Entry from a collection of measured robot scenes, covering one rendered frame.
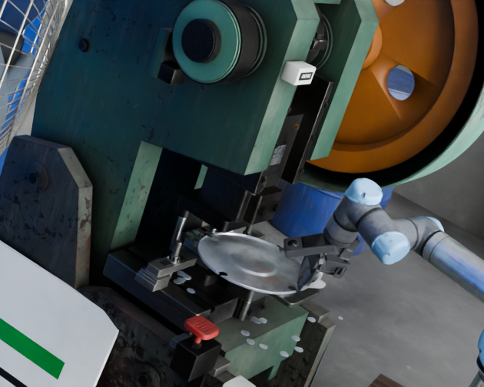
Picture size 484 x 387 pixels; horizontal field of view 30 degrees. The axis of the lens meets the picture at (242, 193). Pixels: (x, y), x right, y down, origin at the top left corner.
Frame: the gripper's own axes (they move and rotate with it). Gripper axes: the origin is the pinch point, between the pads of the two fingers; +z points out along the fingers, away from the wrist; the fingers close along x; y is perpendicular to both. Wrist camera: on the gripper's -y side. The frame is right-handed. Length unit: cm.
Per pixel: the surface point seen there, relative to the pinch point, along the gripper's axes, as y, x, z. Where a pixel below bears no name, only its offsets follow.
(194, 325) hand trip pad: -28.7, -20.9, -3.3
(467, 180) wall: 198, 240, 136
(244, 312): -9.5, -1.0, 12.5
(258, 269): -9.0, 5.3, 2.6
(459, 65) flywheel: 27, 37, -50
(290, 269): 0.7, 9.0, 4.5
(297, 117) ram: -9.3, 27.1, -29.8
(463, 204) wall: 201, 233, 149
